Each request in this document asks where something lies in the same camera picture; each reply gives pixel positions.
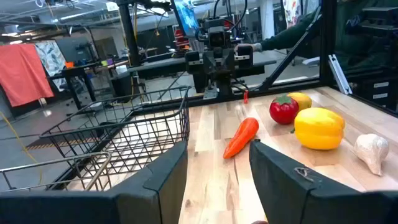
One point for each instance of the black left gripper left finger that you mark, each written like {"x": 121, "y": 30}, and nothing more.
{"x": 93, "y": 208}

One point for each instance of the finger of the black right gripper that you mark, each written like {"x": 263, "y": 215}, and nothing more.
{"x": 212, "y": 70}
{"x": 225, "y": 70}

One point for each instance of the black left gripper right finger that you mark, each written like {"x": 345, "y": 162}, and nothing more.
{"x": 311, "y": 202}

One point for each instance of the orange carrot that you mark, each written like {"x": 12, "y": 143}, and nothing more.
{"x": 241, "y": 138}

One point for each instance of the red tomato with green top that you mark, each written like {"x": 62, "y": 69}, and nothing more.
{"x": 283, "y": 112}

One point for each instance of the yellow bell pepper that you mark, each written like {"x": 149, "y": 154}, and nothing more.
{"x": 318, "y": 129}

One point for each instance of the white garlic bulb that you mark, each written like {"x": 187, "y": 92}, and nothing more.
{"x": 371, "y": 151}

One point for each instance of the orange fruit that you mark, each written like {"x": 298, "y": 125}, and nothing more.
{"x": 303, "y": 100}

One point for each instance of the grey desk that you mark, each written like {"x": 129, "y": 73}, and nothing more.
{"x": 161, "y": 65}

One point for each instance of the red clip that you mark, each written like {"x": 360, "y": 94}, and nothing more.
{"x": 245, "y": 97}

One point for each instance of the monitor with blue screen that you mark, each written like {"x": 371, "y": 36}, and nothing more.
{"x": 186, "y": 17}

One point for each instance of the black monitor stand pole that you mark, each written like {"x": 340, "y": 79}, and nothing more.
{"x": 128, "y": 34}

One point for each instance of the person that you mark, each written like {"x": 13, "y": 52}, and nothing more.
{"x": 289, "y": 35}

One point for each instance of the black side table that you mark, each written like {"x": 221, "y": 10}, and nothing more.
{"x": 74, "y": 73}

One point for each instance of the black drawer cabinet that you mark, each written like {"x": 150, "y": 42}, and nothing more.
{"x": 363, "y": 90}

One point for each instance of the floral patterned cloth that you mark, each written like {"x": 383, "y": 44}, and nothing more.
{"x": 51, "y": 59}

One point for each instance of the orange hanging cloth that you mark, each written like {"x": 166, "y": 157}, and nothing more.
{"x": 21, "y": 74}

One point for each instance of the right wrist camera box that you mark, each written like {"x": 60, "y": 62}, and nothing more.
{"x": 217, "y": 37}

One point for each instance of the silver metal bracket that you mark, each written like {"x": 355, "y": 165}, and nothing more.
{"x": 340, "y": 76}

